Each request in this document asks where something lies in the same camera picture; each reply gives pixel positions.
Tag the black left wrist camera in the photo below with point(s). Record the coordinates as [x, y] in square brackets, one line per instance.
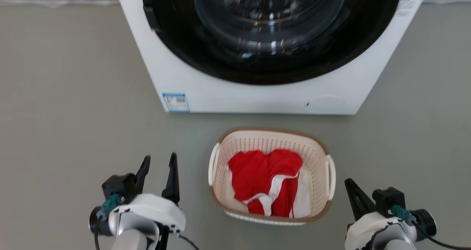
[119, 185]

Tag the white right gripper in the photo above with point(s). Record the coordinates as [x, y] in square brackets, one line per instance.
[368, 229]

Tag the steel washing drum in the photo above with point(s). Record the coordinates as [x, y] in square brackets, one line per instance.
[268, 14]

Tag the small printed text label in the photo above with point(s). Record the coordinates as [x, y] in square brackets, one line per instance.
[404, 6]

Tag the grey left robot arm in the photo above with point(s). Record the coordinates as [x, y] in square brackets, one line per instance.
[132, 239]

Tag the black door latch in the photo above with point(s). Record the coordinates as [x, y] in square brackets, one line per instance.
[151, 18]

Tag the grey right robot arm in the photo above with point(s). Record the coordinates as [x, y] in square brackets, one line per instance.
[392, 243]

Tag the cream perforated laundry basket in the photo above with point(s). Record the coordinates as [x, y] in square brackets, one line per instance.
[265, 141]

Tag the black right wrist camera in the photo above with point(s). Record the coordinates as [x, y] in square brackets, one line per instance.
[386, 200]

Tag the round white filter cover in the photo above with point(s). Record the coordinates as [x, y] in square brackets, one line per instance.
[325, 103]

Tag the white front-load washing machine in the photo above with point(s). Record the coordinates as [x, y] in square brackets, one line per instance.
[257, 99]

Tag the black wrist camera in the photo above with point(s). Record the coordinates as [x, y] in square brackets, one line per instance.
[386, 200]
[119, 185]

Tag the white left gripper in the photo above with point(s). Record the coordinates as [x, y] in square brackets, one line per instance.
[154, 211]

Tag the blue energy label sticker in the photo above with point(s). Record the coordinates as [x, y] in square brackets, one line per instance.
[176, 102]

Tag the red garment with white trim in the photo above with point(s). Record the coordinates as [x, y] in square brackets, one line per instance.
[257, 172]

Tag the black round glass door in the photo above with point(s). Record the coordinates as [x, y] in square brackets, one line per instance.
[176, 47]

